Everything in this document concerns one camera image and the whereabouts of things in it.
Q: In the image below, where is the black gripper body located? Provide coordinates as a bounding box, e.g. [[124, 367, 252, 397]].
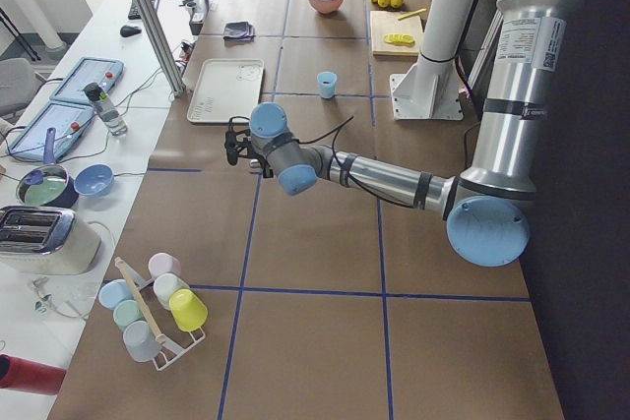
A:
[[224, 116, 270, 169]]

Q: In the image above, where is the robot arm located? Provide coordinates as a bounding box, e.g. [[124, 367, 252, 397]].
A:
[[224, 0, 584, 267]]

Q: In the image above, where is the light blue cup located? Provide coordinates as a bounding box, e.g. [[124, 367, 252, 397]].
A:
[[317, 71, 338, 99]]

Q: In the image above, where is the pink cup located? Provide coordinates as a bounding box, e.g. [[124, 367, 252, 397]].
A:
[[148, 252, 181, 279]]

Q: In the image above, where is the white cup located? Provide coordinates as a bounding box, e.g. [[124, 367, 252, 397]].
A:
[[153, 272, 190, 311]]

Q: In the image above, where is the yellow cup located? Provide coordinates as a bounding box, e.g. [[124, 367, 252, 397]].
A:
[[168, 288, 209, 332]]

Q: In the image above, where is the blue cup on rack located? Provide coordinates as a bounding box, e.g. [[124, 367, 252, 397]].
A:
[[97, 278, 133, 311]]

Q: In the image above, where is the green cup on rack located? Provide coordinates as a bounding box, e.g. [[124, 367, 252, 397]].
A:
[[113, 299, 145, 331]]

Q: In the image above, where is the grey cup on rack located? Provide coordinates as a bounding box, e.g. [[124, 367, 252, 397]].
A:
[[123, 320, 161, 362]]

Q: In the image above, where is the cream bear tray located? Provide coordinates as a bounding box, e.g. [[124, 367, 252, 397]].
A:
[[187, 59, 265, 124]]

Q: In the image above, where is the grey folded cloth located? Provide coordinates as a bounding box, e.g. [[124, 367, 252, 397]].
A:
[[222, 21, 256, 41]]

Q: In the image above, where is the clear water bottle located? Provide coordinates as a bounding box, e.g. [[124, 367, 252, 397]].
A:
[[83, 83, 128, 136]]

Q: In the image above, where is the teach pendant far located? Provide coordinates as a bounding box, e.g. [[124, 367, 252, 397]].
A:
[[50, 57, 124, 104]]

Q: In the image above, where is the teach pendant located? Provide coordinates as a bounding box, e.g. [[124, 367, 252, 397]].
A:
[[5, 100, 96, 162], [50, 57, 124, 104]]

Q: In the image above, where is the blue bowl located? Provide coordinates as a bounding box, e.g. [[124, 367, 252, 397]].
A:
[[74, 164, 114, 197]]

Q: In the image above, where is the black computer mouse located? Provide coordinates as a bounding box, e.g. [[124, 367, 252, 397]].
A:
[[119, 25, 142, 38]]

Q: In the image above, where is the teach pendant near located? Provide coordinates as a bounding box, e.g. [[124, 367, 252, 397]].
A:
[[5, 100, 96, 162]]

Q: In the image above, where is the lemon slices row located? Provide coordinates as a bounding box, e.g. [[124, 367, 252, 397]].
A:
[[383, 33, 415, 46]]

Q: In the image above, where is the bamboo cutting board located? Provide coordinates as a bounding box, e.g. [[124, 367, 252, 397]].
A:
[[370, 11, 423, 57]]

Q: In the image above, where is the yellow green knife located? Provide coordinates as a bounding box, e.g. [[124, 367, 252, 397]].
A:
[[397, 8, 427, 21]]

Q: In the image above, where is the cream toaster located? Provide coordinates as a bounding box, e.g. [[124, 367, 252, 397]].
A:
[[1, 206, 100, 275]]

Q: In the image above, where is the red cylinder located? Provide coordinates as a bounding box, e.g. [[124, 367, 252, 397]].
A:
[[1, 354, 66, 395]]

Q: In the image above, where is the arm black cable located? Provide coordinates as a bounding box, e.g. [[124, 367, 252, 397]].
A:
[[294, 115, 429, 210]]

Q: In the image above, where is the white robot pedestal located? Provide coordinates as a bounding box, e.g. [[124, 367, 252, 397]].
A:
[[390, 0, 473, 121]]

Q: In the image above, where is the purple handled saucepan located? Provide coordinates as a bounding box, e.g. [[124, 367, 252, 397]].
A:
[[16, 127, 79, 209]]

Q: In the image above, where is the cup rack with wooden handle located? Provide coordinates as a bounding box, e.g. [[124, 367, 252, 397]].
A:
[[114, 257, 207, 372]]

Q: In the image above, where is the aluminium frame post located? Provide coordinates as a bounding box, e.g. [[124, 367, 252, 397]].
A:
[[134, 0, 185, 97]]

